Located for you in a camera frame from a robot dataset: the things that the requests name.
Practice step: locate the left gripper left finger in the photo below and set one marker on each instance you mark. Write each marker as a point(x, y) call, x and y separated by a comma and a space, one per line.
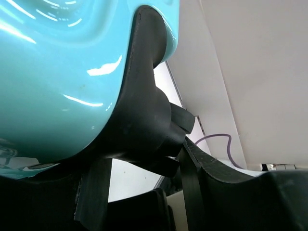
point(64, 198)

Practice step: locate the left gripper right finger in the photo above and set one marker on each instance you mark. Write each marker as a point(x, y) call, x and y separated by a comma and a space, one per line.
point(220, 198)

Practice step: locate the teal pink suitcase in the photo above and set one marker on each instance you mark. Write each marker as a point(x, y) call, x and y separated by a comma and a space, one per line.
point(77, 81)

